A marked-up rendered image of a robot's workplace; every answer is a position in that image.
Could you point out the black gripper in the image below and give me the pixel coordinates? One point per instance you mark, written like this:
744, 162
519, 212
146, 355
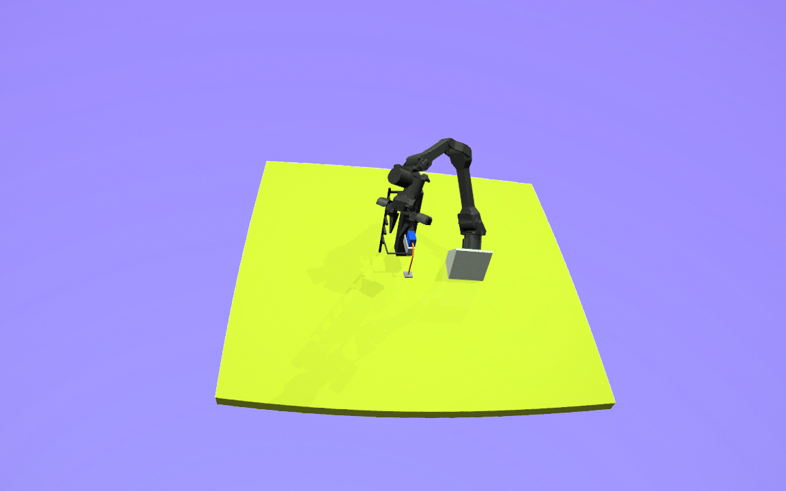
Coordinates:
413, 216

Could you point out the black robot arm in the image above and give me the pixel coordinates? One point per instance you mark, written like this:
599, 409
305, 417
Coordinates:
469, 219

